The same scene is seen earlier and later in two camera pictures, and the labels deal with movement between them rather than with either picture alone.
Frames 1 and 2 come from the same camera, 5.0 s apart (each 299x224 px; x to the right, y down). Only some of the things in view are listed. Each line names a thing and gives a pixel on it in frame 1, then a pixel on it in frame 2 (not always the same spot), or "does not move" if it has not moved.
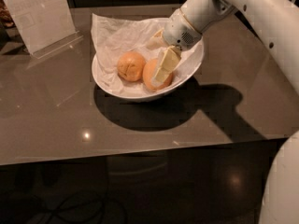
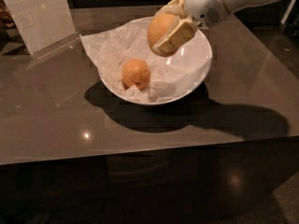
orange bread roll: (149, 72) -> (160, 24)
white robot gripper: (179, 33) -> (204, 4)
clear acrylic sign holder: (42, 17) does not move
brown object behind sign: (7, 21) does not move
